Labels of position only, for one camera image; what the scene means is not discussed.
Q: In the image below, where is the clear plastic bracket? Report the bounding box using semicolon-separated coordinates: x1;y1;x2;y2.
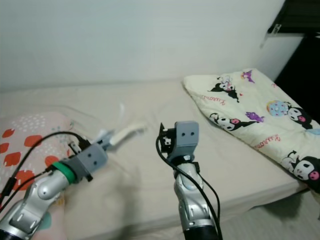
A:
261;22;283;49

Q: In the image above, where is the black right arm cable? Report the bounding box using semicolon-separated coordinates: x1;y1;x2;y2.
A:
156;140;225;238

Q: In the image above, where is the cream cartoon print blanket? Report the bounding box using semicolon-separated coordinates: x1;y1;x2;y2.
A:
183;68;320;195

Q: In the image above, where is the white stick packet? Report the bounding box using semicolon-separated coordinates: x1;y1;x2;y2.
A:
108;123;149;149

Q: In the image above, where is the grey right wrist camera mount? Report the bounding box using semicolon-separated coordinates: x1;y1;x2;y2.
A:
172;121;200;162

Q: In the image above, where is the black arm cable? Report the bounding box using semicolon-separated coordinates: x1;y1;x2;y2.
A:
0;131;92;211
156;140;225;238

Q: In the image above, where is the pink pillow with red spots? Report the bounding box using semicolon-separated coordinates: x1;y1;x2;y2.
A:
0;111;77;240

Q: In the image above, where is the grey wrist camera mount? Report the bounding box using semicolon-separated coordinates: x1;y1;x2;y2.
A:
66;144;109;182
172;121;200;162

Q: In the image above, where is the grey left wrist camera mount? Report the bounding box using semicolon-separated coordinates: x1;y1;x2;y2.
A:
66;144;109;182

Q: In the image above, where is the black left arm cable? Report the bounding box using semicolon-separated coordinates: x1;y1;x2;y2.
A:
0;131;92;211

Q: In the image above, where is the dark wardrobe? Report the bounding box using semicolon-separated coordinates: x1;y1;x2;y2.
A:
272;0;320;108

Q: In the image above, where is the cream sheeted mattress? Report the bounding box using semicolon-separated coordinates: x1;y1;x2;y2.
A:
0;79;320;237

